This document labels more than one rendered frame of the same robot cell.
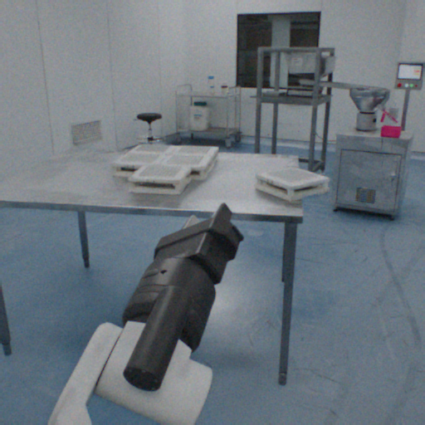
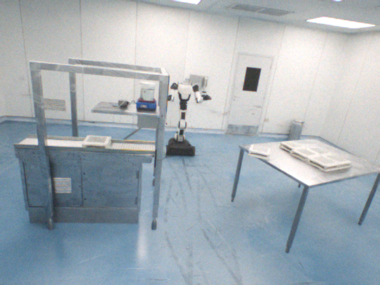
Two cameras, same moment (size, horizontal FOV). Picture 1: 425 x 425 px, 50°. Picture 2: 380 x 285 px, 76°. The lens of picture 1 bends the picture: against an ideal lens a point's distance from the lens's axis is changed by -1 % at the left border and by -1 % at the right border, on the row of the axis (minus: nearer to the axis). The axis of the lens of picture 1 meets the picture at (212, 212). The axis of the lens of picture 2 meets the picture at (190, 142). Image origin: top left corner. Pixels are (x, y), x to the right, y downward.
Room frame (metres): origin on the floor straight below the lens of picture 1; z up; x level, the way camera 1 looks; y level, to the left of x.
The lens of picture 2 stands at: (3.75, -2.77, 1.92)
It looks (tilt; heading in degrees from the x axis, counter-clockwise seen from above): 20 degrees down; 142
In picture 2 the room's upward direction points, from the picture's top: 7 degrees clockwise
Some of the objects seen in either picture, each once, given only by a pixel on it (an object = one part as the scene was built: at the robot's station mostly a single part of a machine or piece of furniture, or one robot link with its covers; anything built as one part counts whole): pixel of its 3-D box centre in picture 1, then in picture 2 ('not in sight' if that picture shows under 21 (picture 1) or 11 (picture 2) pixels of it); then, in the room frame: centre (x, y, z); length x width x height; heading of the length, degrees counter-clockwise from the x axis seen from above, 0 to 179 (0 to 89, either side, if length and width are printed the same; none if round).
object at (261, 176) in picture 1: (291, 178); (259, 149); (2.07, -0.37, 0.93); 0.25 x 0.24 x 0.02; 124
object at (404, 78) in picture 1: (406, 97); not in sight; (4.30, -1.78, 1.07); 0.23 x 0.10 x 0.62; 62
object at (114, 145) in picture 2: not in sight; (89, 148); (1.27, -2.15, 0.89); 1.35 x 0.25 x 0.05; 62
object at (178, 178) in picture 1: (160, 173); (293, 145); (2.14, 0.25, 0.93); 0.25 x 0.24 x 0.02; 171
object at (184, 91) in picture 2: not in sight; (184, 91); (-0.18, 0.01, 1.23); 0.34 x 0.30 x 0.36; 62
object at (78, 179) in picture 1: (158, 176); (310, 157); (2.39, 0.29, 0.85); 1.50 x 1.10 x 0.04; 81
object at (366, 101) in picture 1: (374, 109); not in sight; (4.34, -1.51, 0.95); 0.49 x 0.36 x 0.37; 62
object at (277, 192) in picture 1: (291, 188); (259, 153); (2.07, -0.37, 0.88); 0.24 x 0.24 x 0.02; 34
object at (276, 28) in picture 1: (276, 51); not in sight; (7.45, -0.97, 1.43); 1.32 x 0.01 x 1.11; 62
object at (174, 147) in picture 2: not in sight; (179, 141); (-0.16, 0.00, 0.19); 0.64 x 0.52 x 0.33; 152
